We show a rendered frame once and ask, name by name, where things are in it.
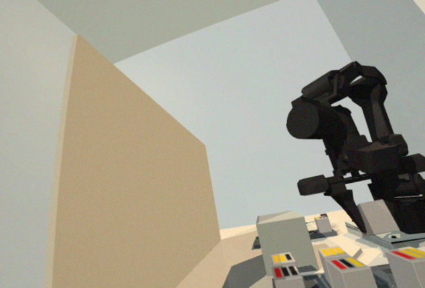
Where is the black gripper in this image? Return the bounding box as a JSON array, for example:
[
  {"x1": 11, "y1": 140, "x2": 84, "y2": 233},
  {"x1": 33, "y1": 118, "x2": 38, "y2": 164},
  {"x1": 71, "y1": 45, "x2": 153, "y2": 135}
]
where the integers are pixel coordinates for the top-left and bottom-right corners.
[{"x1": 297, "y1": 133, "x2": 425, "y2": 233}]

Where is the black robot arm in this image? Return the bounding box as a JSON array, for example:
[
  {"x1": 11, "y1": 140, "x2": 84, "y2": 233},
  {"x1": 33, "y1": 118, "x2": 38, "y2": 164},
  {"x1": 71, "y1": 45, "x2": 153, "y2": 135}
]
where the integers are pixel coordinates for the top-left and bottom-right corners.
[{"x1": 286, "y1": 61, "x2": 425, "y2": 234}]

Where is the beige flat wall panel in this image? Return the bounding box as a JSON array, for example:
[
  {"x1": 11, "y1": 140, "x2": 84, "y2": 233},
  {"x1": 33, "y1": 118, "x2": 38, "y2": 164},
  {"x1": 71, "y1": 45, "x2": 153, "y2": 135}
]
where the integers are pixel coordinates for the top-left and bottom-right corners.
[{"x1": 44, "y1": 34, "x2": 221, "y2": 288}]

